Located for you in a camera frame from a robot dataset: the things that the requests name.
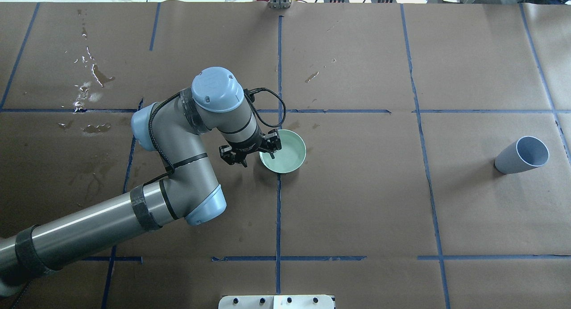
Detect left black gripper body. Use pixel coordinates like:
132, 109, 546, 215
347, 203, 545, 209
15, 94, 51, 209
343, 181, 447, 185
226, 131, 270, 160

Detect light green bowl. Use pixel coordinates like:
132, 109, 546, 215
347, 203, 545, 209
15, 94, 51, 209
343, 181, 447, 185
259, 129, 306, 173

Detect blue-grey plastic cup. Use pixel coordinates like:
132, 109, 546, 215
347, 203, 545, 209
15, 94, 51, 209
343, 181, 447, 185
494, 136, 550, 174

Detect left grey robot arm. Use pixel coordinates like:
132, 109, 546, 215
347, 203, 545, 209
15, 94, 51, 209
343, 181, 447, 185
1, 67, 281, 299

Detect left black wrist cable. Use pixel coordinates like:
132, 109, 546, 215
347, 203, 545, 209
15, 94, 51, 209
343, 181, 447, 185
244, 87, 286, 128

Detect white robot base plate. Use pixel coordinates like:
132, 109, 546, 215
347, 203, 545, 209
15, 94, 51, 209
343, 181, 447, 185
218, 294, 336, 309

